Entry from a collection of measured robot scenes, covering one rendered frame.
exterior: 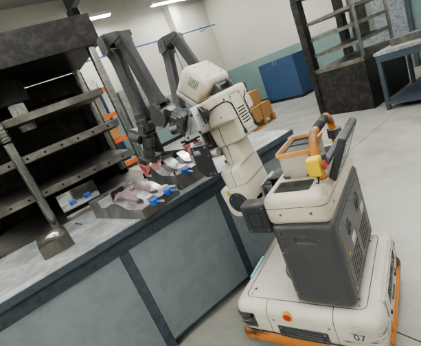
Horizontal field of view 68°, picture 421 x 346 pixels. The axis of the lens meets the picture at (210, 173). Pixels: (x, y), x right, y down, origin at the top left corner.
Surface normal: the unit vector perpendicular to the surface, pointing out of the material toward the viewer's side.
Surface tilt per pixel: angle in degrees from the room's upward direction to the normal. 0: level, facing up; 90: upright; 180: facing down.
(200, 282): 90
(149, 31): 90
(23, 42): 90
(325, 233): 90
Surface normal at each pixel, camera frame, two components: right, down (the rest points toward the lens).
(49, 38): 0.53, 0.04
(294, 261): -0.50, 0.44
